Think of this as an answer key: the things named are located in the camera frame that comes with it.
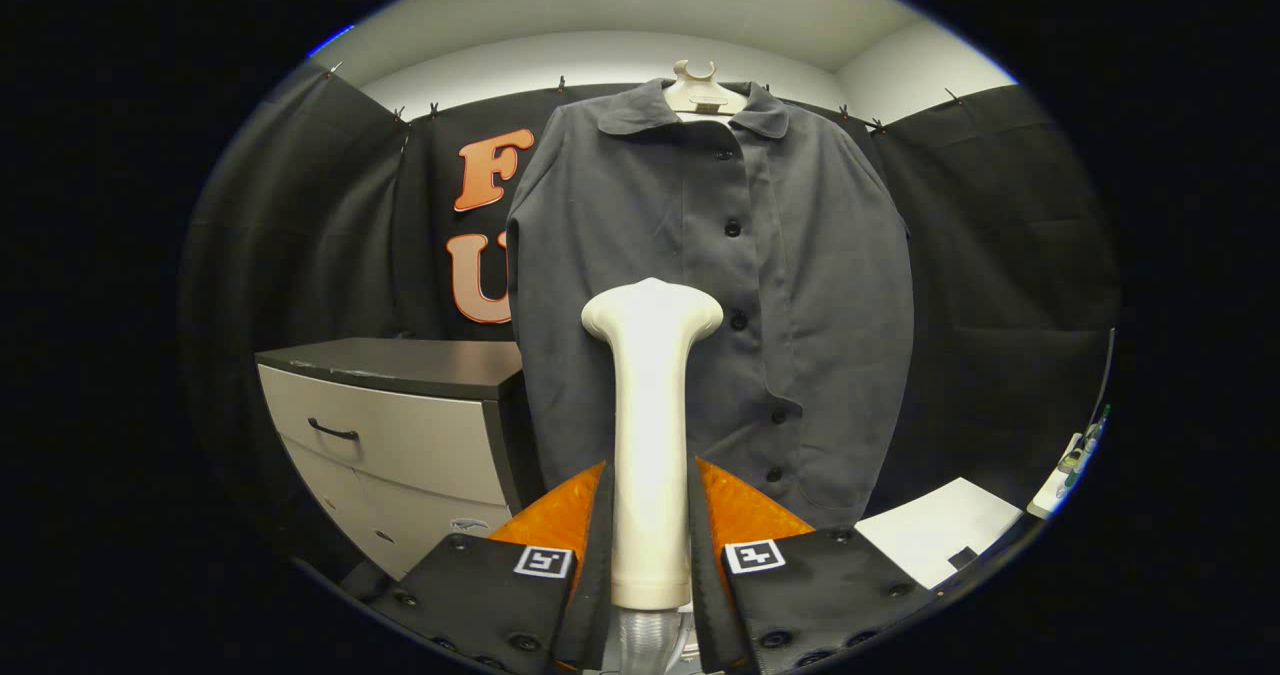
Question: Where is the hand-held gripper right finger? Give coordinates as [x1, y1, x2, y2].
[686, 457, 931, 674]

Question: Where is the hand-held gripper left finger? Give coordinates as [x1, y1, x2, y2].
[370, 460, 617, 675]

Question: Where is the white garment steamer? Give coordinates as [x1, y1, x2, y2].
[581, 277, 724, 675]

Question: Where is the dark grey button shirt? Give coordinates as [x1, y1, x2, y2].
[505, 77, 916, 528]

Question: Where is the white flat board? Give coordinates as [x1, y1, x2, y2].
[857, 477, 1024, 589]

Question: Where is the grey drawer cabinet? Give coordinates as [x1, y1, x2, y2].
[255, 337, 546, 581]

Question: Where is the white side table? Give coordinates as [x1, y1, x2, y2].
[1028, 433, 1101, 519]

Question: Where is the thin black stand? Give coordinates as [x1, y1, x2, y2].
[1090, 328, 1117, 426]

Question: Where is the row of black backdrop clips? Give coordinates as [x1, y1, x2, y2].
[325, 60, 966, 136]

